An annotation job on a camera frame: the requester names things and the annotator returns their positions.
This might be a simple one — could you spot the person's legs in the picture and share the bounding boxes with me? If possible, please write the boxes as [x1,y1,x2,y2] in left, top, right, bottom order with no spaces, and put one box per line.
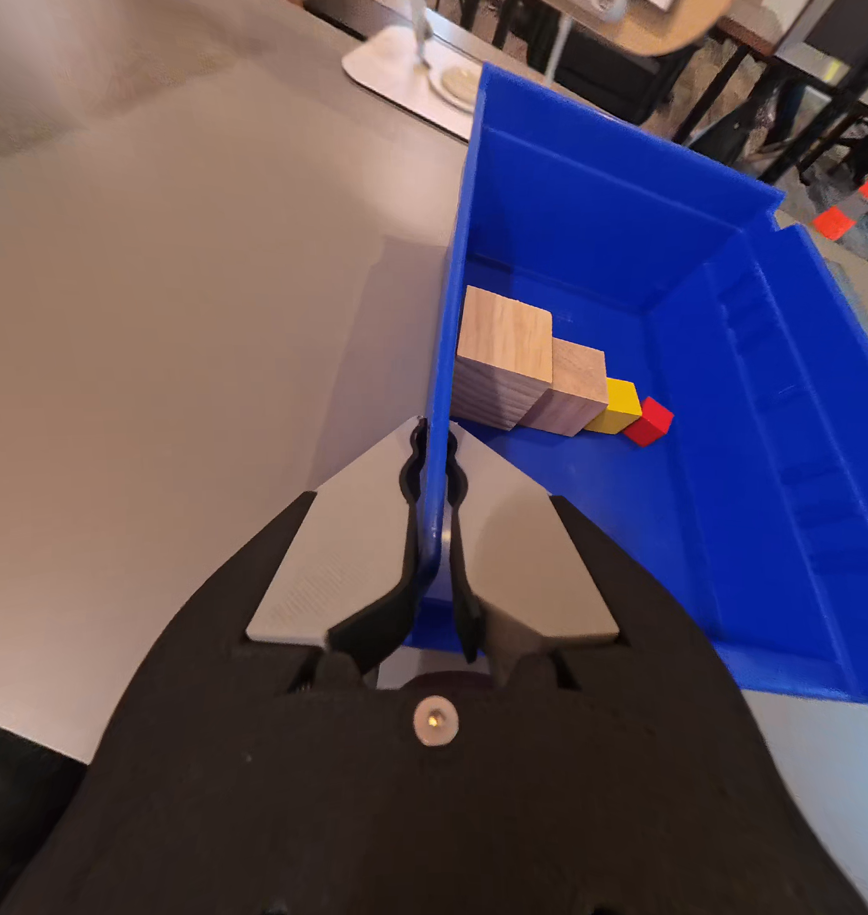
[0,717,88,915]

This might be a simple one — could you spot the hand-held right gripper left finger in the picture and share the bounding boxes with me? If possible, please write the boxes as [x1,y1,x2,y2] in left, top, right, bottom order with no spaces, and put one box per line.
[244,417,429,674]

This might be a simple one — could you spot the medium natural wooden cube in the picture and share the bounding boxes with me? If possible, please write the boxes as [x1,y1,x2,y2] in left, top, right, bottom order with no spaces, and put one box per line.
[527,338,610,437]

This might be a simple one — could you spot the yellow wooden cube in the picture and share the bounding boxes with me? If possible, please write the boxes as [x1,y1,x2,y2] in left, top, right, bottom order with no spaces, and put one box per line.
[584,377,644,436]

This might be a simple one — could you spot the red wooden cube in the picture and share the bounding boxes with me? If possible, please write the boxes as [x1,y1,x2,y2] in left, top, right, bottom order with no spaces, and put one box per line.
[623,396,675,447]

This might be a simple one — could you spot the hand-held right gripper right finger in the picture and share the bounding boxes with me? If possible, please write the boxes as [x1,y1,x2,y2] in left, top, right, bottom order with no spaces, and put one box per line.
[444,420,621,686]

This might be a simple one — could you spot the blue plastic bin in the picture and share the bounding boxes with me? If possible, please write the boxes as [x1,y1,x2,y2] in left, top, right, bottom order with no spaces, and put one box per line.
[404,61,868,705]

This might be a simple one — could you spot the orange traffic cone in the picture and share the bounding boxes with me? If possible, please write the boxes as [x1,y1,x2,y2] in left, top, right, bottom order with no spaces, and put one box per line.
[811,166,868,243]

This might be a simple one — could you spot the large natural wooden cube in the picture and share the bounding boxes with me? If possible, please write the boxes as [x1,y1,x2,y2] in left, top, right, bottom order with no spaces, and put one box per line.
[452,285,554,432]

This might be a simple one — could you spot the black office chair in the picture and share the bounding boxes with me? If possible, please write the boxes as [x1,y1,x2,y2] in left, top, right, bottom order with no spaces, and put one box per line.
[548,29,699,130]

